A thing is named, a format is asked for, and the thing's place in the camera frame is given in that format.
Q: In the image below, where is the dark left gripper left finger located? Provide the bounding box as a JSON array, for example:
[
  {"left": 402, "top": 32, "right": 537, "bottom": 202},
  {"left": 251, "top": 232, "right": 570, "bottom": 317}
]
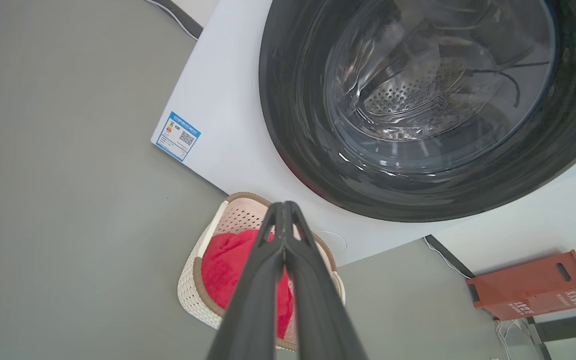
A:
[{"left": 207, "top": 201, "right": 286, "bottom": 360}]

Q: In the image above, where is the blue energy label sticker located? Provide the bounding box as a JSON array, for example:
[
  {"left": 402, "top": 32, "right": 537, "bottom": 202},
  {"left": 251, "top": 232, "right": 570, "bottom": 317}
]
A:
[{"left": 155, "top": 111, "right": 202, "bottom": 162}]

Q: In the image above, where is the round black washer door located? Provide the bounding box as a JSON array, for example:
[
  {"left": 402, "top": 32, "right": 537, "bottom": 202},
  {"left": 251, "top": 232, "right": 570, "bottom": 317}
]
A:
[{"left": 258, "top": 0, "right": 576, "bottom": 223}]

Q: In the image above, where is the white front-load washing machine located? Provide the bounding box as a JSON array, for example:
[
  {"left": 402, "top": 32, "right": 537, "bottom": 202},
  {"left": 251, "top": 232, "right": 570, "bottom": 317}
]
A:
[{"left": 151, "top": 0, "right": 576, "bottom": 267}]

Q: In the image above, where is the grey metal frame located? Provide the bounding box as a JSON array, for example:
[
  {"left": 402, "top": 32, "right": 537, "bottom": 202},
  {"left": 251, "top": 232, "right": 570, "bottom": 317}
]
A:
[{"left": 520, "top": 272, "right": 576, "bottom": 360}]

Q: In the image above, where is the red garment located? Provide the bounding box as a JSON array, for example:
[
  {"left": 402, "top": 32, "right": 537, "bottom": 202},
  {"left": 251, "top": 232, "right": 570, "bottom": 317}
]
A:
[{"left": 200, "top": 229, "right": 295, "bottom": 340}]

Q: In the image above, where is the cream laundry basket brown rim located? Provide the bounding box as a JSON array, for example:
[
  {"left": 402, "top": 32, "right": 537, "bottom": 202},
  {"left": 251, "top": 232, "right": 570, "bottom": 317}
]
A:
[{"left": 177, "top": 192, "right": 346, "bottom": 352}]

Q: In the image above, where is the white floor cable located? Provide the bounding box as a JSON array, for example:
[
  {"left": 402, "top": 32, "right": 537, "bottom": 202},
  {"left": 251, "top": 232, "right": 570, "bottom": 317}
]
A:
[
  {"left": 422, "top": 236, "right": 474, "bottom": 280},
  {"left": 144, "top": 0, "right": 202, "bottom": 40}
]

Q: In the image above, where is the thin white cable bundle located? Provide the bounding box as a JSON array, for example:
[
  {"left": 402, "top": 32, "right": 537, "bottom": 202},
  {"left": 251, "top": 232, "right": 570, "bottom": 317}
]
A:
[{"left": 494, "top": 320, "right": 520, "bottom": 360}]

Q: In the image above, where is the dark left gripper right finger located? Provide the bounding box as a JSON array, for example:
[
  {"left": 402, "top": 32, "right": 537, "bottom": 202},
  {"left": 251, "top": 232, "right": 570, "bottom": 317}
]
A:
[{"left": 284, "top": 201, "right": 369, "bottom": 360}]

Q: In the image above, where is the red plastic crate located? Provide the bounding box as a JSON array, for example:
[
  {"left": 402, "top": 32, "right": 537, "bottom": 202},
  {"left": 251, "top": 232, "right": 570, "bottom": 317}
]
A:
[{"left": 466, "top": 250, "right": 576, "bottom": 321}]

